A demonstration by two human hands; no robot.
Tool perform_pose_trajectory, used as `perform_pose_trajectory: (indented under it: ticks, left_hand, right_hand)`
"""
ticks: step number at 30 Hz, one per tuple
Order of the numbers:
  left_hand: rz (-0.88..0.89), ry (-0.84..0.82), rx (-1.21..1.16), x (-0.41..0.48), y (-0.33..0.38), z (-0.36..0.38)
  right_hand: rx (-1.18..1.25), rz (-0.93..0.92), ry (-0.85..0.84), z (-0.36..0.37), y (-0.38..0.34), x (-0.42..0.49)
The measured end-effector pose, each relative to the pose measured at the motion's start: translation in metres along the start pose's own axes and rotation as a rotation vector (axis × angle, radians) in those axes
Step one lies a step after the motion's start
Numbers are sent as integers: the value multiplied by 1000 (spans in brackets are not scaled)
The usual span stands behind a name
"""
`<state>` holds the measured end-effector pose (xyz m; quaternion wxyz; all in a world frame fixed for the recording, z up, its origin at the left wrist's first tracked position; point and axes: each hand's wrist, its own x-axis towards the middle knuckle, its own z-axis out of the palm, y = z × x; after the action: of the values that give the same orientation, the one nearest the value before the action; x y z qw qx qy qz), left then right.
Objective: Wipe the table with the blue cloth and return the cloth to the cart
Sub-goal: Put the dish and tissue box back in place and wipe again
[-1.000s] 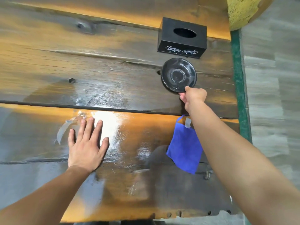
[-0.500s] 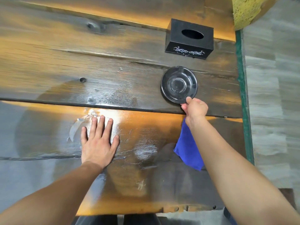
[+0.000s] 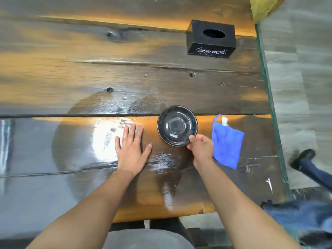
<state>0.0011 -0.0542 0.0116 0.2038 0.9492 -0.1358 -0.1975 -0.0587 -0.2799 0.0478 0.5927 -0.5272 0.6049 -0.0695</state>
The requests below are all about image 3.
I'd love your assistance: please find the person's left hand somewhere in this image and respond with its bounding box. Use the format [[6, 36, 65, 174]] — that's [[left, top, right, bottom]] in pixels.
[[115, 123, 153, 177]]

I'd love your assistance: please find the person's right hand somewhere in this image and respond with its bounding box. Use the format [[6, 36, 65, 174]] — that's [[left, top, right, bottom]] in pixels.
[[186, 134, 215, 169]]

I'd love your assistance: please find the black round plate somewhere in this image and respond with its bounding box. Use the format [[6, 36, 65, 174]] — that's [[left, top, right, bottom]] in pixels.
[[157, 105, 199, 147]]

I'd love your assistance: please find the person's left forearm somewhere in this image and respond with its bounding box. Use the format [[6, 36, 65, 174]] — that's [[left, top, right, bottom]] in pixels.
[[26, 169, 138, 249]]

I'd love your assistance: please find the person's right forearm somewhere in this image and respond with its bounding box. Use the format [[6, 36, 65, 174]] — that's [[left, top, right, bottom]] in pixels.
[[193, 159, 302, 249]]

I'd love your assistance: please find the blue cleaning cloth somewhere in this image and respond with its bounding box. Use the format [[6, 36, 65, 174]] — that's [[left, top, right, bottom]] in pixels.
[[211, 114, 245, 170]]

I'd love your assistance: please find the grey round stool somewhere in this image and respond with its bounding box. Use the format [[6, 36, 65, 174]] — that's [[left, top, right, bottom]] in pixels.
[[102, 229, 195, 249]]

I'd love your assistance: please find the black tissue box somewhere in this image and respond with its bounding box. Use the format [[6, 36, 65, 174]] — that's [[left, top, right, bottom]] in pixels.
[[186, 19, 237, 59]]

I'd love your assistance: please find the black shoe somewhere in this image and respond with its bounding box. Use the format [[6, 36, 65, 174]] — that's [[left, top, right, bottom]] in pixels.
[[290, 149, 316, 171]]

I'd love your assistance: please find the blue trouser leg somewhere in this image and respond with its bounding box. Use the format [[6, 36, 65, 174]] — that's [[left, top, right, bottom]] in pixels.
[[298, 158, 332, 193], [261, 200, 332, 249]]

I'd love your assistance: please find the yellow board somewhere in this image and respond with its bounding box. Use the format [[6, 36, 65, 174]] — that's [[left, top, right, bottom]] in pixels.
[[249, 0, 288, 24]]

